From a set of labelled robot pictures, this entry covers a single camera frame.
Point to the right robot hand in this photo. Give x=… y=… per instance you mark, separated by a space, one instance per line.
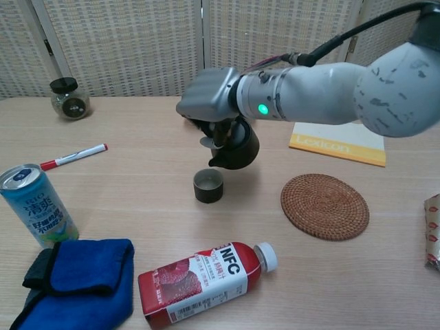
x=209 y=96

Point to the black teapot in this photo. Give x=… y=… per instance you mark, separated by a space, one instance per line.
x=244 y=154

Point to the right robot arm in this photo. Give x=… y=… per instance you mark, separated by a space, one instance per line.
x=326 y=93

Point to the brown round woven coaster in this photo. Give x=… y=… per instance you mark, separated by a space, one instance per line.
x=324 y=206

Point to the beige woven folding screen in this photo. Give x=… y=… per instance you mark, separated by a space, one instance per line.
x=137 y=44

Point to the small dark teacup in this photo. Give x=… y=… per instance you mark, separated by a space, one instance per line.
x=208 y=190

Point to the glass jar black lid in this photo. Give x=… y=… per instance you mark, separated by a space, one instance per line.
x=70 y=103

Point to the yellow white Lexicon book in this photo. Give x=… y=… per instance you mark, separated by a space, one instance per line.
x=343 y=151

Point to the red white marker pen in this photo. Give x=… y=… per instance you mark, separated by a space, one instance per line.
x=74 y=156

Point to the red NFC juice bottle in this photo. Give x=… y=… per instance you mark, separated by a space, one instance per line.
x=199 y=285

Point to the light blue drink can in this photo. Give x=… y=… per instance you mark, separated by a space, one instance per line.
x=38 y=209

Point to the blue folded cloth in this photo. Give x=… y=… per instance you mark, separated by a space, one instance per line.
x=86 y=292

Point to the gold red snack packet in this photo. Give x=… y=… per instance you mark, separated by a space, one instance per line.
x=434 y=233

